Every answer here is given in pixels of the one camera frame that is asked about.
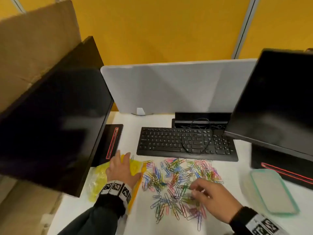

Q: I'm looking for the person's right hand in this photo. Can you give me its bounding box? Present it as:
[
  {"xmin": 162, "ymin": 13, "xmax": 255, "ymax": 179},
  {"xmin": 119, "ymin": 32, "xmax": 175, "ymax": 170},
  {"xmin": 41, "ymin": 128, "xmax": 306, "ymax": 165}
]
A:
[{"xmin": 189, "ymin": 178, "xmax": 244, "ymax": 224}]

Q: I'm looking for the person's left hand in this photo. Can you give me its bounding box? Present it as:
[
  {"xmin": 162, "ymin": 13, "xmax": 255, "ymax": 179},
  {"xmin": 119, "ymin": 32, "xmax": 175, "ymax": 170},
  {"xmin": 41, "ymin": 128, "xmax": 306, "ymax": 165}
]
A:
[{"xmin": 105, "ymin": 150, "xmax": 143, "ymax": 189}]

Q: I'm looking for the pile of colourful paper clips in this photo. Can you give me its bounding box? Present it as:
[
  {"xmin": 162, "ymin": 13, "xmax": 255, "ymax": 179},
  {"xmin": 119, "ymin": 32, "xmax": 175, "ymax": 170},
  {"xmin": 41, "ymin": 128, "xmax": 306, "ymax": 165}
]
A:
[{"xmin": 141, "ymin": 158, "xmax": 224, "ymax": 232}]

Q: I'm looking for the clear container with green-rimmed lid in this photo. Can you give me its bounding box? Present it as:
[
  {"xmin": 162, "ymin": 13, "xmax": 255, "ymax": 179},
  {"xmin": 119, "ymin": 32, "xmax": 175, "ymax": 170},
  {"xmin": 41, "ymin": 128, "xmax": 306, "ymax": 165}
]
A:
[{"xmin": 242, "ymin": 168, "xmax": 301, "ymax": 215}]

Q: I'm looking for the person's left forearm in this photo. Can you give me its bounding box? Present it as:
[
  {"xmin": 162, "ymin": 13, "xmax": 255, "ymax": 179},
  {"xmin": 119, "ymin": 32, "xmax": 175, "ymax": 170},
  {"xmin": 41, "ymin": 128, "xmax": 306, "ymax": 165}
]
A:
[{"xmin": 57, "ymin": 192, "xmax": 127, "ymax": 235}]

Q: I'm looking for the person's right forearm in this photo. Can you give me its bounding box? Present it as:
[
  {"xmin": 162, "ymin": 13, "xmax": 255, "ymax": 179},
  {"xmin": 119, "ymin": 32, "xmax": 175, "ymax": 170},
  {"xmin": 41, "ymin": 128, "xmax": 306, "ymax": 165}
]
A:
[{"xmin": 230, "ymin": 206, "xmax": 291, "ymax": 235}]

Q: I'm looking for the brown cardboard box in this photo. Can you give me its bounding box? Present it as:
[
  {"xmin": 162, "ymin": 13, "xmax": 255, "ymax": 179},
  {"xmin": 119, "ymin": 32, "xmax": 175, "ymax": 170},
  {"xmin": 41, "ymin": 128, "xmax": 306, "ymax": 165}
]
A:
[{"xmin": 0, "ymin": 0, "xmax": 82, "ymax": 235}]

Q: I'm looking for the left wrist marker band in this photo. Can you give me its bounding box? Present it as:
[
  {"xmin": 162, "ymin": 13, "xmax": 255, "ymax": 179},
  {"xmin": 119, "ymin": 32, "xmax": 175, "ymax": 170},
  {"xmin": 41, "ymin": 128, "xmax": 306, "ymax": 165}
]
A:
[{"xmin": 98, "ymin": 180, "xmax": 132, "ymax": 206}]

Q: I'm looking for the wrist marker band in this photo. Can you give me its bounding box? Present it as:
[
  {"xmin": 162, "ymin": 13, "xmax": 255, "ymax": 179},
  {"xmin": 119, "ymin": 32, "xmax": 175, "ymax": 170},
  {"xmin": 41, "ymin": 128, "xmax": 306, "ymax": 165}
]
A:
[
  {"xmin": 98, "ymin": 180, "xmax": 132, "ymax": 206},
  {"xmin": 244, "ymin": 214, "xmax": 284, "ymax": 235}
]

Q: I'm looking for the black monitor base red stripe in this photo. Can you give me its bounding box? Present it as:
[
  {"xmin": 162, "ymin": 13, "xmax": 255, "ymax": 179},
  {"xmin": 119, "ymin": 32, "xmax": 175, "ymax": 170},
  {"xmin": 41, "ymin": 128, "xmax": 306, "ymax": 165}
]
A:
[
  {"xmin": 250, "ymin": 143, "xmax": 313, "ymax": 191},
  {"xmin": 91, "ymin": 124, "xmax": 124, "ymax": 167}
]

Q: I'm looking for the white table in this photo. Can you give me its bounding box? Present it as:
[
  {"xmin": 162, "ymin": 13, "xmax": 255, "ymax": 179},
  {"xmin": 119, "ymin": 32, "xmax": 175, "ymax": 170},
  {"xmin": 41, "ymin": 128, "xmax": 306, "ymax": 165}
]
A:
[{"xmin": 48, "ymin": 111, "xmax": 313, "ymax": 235}]

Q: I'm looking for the black keyboard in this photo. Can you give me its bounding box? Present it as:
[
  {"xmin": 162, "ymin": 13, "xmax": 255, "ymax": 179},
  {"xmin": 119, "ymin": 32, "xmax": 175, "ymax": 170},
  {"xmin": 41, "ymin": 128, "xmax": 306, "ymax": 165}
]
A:
[{"xmin": 136, "ymin": 126, "xmax": 239, "ymax": 162}]

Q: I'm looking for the right wrist marker band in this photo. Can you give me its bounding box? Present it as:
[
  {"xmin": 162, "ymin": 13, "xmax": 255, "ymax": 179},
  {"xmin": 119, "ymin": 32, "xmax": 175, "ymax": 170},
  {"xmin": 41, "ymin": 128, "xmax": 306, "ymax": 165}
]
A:
[{"xmin": 244, "ymin": 214, "xmax": 284, "ymax": 235}]

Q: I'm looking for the black monitor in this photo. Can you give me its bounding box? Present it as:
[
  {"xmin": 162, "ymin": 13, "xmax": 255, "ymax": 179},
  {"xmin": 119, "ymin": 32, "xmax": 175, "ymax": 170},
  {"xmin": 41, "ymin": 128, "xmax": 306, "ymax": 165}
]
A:
[
  {"xmin": 0, "ymin": 36, "xmax": 115, "ymax": 198},
  {"xmin": 224, "ymin": 48, "xmax": 313, "ymax": 163}
]

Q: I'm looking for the white desk divider panel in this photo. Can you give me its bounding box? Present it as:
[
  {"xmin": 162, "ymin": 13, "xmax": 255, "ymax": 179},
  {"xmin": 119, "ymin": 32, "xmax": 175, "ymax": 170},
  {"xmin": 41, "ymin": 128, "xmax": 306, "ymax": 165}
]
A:
[{"xmin": 100, "ymin": 58, "xmax": 259, "ymax": 115}]

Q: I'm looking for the black keyboard cable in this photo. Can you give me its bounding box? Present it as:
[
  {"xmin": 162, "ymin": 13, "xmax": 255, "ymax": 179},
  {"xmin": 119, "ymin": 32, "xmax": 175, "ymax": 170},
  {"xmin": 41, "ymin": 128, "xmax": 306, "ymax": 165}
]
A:
[{"xmin": 180, "ymin": 117, "xmax": 222, "ymax": 154}]

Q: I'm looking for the white divider bracket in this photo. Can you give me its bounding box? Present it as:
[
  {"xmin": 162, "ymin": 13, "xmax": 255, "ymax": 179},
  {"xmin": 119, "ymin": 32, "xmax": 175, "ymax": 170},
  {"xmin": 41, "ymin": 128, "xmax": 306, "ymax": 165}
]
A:
[{"xmin": 131, "ymin": 107, "xmax": 153, "ymax": 117}]

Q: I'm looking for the black cable tray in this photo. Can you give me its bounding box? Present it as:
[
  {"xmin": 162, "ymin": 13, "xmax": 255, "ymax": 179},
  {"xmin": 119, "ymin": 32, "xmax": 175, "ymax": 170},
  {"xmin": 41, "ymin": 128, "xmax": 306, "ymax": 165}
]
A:
[{"xmin": 171, "ymin": 112, "xmax": 232, "ymax": 131}]

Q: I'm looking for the grey partition post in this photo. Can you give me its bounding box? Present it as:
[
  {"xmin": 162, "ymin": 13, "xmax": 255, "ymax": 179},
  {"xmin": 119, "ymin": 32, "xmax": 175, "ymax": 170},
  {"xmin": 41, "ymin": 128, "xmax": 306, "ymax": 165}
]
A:
[
  {"xmin": 9, "ymin": 0, "xmax": 27, "ymax": 14},
  {"xmin": 231, "ymin": 0, "xmax": 260, "ymax": 59}
]

